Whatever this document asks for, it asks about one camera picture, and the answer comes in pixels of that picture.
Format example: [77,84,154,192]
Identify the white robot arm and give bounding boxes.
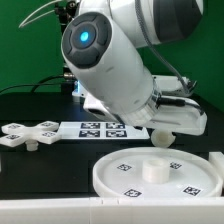
[61,0,207,135]

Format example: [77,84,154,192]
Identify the white cable loop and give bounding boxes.
[18,0,68,30]

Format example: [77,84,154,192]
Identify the white round table top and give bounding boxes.
[92,147,223,199]

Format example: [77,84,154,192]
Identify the black cables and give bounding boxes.
[0,75,68,96]

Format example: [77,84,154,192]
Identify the white cross-shaped table base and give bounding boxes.
[0,121,61,151]

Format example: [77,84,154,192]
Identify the white marker sheet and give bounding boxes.
[58,121,149,140]

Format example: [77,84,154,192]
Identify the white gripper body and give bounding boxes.
[133,75,207,136]

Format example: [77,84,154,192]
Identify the white front barrier rail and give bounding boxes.
[0,198,224,224]

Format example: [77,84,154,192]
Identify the white right side block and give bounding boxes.
[209,152,224,187]

